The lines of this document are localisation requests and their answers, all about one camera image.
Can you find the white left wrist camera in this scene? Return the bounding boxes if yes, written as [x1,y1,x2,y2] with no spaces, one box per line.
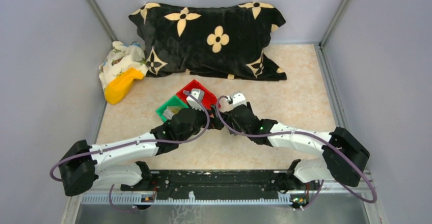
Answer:
[186,88,205,111]

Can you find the green plastic bin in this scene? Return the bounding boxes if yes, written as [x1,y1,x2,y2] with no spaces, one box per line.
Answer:
[156,95,188,122]

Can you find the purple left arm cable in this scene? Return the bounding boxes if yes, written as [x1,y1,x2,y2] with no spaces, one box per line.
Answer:
[49,90,211,183]

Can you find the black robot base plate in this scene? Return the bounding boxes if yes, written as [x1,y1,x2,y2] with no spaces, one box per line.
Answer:
[120,162,322,209]

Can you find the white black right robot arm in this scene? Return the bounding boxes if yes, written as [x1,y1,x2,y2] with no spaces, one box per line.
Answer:
[212,103,370,189]

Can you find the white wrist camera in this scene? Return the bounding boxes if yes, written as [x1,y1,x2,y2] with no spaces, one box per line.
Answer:
[227,92,247,107]
[186,88,205,111]

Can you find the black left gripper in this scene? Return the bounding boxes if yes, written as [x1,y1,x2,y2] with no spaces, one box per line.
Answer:
[180,102,229,143]

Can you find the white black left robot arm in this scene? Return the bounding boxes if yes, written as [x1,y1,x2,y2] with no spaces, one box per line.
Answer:
[58,108,223,197]

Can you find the red plastic bin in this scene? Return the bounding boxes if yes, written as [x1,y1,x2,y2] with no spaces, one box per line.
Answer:
[176,79,219,111]

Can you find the aluminium frame rail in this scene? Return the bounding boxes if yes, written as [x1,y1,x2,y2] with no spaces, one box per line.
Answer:
[80,170,375,206]

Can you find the yellow and white cloth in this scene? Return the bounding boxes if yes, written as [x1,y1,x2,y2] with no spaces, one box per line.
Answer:
[99,41,148,105]

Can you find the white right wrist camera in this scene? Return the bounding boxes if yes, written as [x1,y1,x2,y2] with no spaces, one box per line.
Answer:
[227,92,247,107]

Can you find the stack of cards in bin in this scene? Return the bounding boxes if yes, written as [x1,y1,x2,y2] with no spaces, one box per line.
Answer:
[163,106,182,120]

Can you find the black floral pillow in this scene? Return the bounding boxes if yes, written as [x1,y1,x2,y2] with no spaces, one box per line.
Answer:
[128,2,287,81]

